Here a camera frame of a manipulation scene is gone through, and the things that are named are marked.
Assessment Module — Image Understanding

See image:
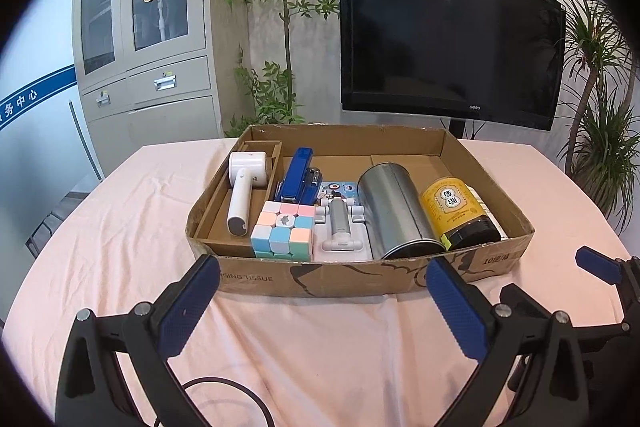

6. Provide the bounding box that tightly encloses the pastel puzzle cube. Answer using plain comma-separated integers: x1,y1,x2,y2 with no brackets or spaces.
251,201,316,260

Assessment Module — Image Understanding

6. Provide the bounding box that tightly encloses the white lint remover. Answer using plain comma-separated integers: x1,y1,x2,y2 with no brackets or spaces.
227,151,269,238

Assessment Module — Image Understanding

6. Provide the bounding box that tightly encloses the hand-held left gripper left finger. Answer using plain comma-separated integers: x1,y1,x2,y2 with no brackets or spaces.
54,253,222,427

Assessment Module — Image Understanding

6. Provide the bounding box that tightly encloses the silver metal can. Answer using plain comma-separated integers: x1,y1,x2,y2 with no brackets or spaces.
358,163,445,260

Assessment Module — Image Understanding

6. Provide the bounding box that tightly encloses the tall green potted plant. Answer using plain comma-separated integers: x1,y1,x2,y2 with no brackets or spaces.
214,0,341,138

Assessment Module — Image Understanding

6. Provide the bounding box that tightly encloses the blue stapler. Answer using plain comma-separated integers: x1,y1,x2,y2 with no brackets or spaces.
274,148,322,206

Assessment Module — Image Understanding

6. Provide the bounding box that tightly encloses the cartoon printed gadget package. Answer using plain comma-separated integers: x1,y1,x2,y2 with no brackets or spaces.
312,179,376,264

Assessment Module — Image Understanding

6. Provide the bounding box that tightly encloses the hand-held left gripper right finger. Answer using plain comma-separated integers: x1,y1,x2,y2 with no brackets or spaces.
425,257,587,427

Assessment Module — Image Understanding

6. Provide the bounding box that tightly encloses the brown cardboard box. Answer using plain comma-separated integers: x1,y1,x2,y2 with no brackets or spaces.
186,123,535,299

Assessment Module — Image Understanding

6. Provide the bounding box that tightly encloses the black cable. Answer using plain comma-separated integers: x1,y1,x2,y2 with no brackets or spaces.
180,377,277,427

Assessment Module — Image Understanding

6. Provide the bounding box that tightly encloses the black television stand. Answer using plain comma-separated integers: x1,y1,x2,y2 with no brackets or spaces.
440,119,483,141

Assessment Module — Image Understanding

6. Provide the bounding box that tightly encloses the grey metal cabinet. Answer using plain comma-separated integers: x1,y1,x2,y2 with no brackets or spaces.
71,0,223,178

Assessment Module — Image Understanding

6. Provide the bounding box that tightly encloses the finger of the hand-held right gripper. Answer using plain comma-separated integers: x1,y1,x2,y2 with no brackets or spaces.
575,246,640,325
499,283,632,352

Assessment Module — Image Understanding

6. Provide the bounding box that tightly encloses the black television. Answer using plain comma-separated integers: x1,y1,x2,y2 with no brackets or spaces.
337,0,567,131

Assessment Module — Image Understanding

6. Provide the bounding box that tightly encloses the yellow tea tin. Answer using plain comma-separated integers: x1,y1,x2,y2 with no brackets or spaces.
419,177,502,250

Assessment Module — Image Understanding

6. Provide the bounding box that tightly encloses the spiky palm potted plant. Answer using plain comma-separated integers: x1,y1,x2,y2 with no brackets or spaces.
552,0,640,235

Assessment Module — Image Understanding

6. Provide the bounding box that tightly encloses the pink tablecloth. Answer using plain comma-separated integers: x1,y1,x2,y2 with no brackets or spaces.
0,138,640,427

